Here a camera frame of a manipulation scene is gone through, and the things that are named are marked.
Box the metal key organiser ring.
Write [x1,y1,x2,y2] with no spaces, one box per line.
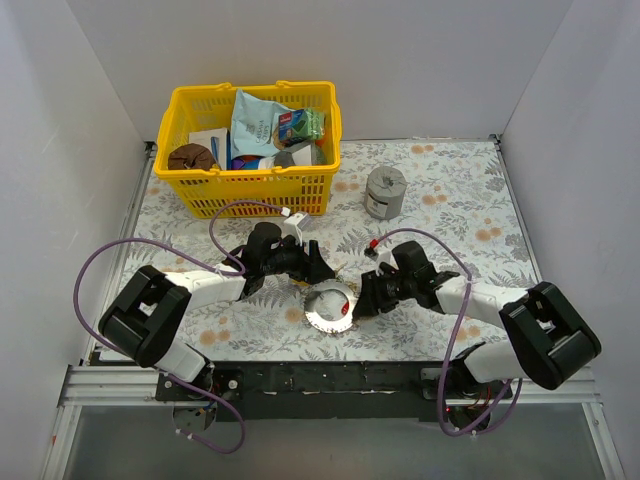
[302,280,360,335]

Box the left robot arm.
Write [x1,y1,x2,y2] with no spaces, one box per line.
[98,222,336,400]

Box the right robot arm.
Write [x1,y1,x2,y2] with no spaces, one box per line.
[353,241,602,398]

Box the yellow plastic shopping basket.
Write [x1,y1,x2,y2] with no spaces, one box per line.
[154,80,342,219]

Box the floral table mat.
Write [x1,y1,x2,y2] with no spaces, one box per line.
[122,141,539,361]

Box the white blue box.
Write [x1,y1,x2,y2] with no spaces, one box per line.
[189,128,230,170]

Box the brown round pouch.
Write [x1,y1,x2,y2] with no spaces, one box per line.
[167,143,217,171]

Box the light blue chips bag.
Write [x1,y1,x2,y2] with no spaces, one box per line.
[230,89,291,159]

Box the blue green sponge pack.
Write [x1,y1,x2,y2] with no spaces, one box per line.
[277,108,325,147]

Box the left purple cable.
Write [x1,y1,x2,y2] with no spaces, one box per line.
[73,199,291,455]

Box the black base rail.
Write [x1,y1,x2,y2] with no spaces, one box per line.
[154,357,511,424]

